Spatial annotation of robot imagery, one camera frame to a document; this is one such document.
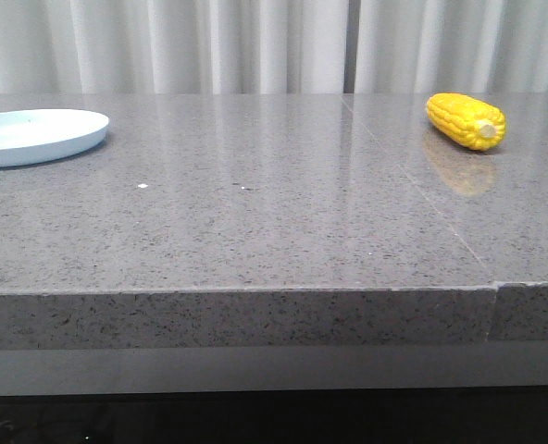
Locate yellow corn cob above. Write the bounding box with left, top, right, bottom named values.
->
left=426, top=92, right=506, bottom=152

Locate light blue round plate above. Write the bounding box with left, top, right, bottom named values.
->
left=0, top=109, right=109, bottom=167

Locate white pleated curtain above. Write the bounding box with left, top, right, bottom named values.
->
left=0, top=1, right=548, bottom=94

